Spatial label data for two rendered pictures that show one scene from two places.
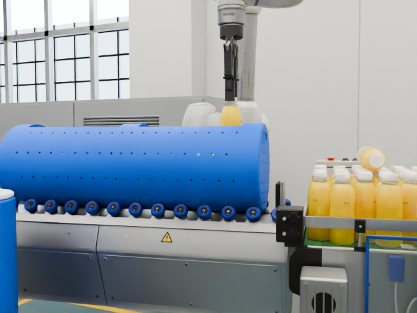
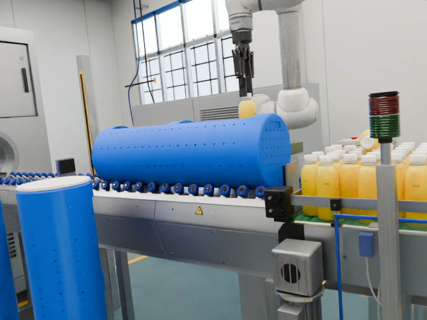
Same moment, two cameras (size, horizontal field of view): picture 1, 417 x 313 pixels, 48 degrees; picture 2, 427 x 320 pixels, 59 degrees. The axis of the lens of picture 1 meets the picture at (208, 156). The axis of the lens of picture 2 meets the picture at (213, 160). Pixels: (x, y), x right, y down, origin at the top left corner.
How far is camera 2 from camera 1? 0.46 m
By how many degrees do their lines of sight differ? 21
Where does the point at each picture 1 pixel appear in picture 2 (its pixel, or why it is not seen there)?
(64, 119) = (187, 112)
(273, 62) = (365, 43)
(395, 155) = not seen: outside the picture
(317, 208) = (306, 188)
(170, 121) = not seen: hidden behind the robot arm
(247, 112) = (293, 99)
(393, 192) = (368, 173)
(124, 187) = (168, 172)
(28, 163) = (108, 156)
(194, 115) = not seen: hidden behind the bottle
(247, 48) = (289, 42)
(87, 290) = (155, 247)
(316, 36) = (405, 13)
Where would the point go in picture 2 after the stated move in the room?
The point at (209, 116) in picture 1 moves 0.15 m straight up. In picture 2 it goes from (262, 105) to (259, 76)
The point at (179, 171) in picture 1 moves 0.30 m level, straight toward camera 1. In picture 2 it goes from (201, 158) to (169, 171)
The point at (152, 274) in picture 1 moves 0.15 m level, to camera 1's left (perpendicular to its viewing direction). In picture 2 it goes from (193, 238) to (160, 237)
